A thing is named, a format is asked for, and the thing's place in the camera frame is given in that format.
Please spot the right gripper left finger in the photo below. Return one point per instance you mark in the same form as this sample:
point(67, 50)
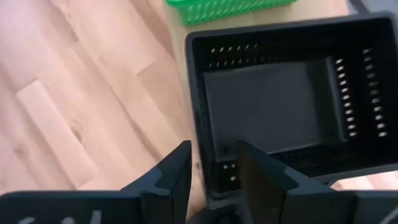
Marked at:
point(174, 193)

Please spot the black plastic basket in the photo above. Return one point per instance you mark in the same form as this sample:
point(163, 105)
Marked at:
point(264, 102)

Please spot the green plastic basket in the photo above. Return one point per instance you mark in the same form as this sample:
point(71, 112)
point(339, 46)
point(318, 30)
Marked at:
point(217, 12)

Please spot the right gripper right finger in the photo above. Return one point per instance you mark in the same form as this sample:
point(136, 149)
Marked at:
point(264, 193)

